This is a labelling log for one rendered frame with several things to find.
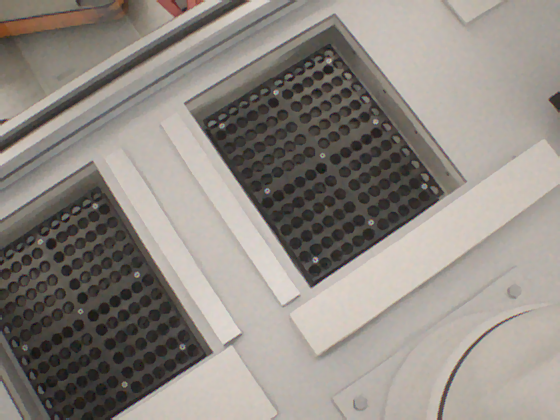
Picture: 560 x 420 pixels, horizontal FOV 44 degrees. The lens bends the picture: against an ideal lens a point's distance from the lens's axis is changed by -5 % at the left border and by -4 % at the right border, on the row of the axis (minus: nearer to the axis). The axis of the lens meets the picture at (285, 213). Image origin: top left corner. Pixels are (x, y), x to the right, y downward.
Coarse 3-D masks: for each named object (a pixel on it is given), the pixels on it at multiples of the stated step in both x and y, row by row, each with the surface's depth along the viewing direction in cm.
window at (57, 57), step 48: (0, 0) 52; (48, 0) 56; (96, 0) 59; (144, 0) 64; (192, 0) 69; (0, 48) 57; (48, 48) 61; (96, 48) 66; (144, 48) 71; (0, 96) 63; (48, 96) 68; (0, 144) 70
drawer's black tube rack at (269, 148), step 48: (288, 96) 84; (336, 96) 82; (240, 144) 83; (288, 144) 83; (336, 144) 80; (384, 144) 83; (288, 192) 82; (336, 192) 81; (384, 192) 78; (432, 192) 81; (288, 240) 77; (336, 240) 77
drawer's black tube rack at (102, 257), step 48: (48, 240) 77; (96, 240) 77; (0, 288) 76; (48, 288) 76; (96, 288) 78; (144, 288) 76; (48, 336) 74; (96, 336) 74; (144, 336) 74; (192, 336) 77; (48, 384) 73; (96, 384) 73; (144, 384) 73
